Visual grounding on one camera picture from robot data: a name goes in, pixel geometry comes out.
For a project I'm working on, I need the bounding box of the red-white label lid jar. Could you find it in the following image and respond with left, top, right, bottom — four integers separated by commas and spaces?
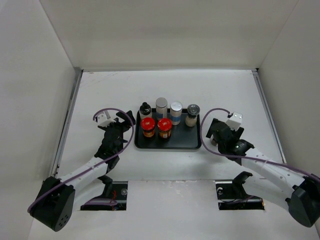
210, 138, 218, 147

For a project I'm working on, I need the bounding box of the red-lid chili sauce jar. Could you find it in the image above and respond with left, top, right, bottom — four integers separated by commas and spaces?
157, 118, 172, 140
140, 117, 156, 139

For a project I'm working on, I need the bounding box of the black-cap clear bottle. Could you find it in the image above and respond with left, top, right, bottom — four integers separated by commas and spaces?
139, 102, 152, 120

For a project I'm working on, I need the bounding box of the silver-cap seasoning bottle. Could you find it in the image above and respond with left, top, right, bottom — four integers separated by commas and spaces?
185, 104, 201, 127

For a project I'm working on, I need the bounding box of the silver-lid bead jar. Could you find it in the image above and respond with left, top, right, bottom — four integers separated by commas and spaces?
170, 101, 183, 126
155, 97, 168, 120

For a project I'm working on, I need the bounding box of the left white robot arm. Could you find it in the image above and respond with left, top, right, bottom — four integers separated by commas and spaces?
27, 108, 136, 232

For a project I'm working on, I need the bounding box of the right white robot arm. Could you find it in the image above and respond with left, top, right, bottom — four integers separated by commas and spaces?
206, 118, 320, 228

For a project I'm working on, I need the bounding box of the black rectangular tray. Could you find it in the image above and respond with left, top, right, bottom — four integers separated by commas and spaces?
134, 108, 202, 150

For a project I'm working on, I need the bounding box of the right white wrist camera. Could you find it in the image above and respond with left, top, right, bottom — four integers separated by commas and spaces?
225, 112, 243, 131

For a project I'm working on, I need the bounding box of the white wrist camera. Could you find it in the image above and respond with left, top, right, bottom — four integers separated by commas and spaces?
225, 112, 243, 131
94, 110, 116, 127

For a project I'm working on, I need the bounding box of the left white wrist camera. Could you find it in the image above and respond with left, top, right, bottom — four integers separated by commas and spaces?
94, 110, 116, 127

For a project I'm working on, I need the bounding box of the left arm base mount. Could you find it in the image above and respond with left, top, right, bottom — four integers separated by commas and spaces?
80, 175, 129, 211

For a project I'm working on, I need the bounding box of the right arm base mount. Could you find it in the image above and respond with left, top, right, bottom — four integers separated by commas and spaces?
215, 171, 265, 211

